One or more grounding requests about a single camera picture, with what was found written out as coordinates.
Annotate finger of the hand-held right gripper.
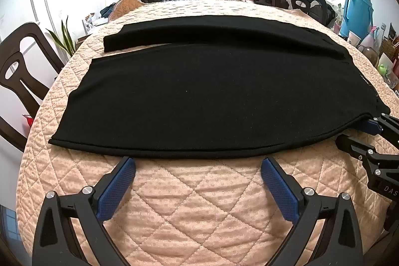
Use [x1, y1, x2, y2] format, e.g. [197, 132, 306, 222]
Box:
[335, 134, 399, 182]
[354, 113, 399, 145]

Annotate pink bottle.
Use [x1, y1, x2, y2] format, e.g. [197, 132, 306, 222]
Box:
[357, 26, 379, 50]

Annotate white side cabinet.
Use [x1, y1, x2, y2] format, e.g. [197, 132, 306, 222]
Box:
[82, 14, 108, 36]

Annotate green potted plant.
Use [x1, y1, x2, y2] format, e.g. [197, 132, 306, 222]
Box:
[46, 16, 78, 59]

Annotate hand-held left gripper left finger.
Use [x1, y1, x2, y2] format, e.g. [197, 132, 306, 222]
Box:
[33, 156, 136, 266]

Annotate peach quilted blanket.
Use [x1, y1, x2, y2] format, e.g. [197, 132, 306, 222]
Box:
[15, 0, 399, 266]

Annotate blue thermos jug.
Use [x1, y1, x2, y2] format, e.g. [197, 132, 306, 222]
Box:
[339, 0, 379, 39]

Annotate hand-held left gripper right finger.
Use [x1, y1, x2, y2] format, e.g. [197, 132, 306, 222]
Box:
[261, 156, 364, 266]

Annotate wicker basket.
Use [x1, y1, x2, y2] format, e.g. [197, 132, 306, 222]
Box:
[380, 37, 399, 59]

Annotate dark bag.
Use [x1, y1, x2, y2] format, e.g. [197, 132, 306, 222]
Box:
[100, 4, 117, 18]

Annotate black pants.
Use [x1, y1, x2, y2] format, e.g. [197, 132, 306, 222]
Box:
[49, 16, 392, 160]

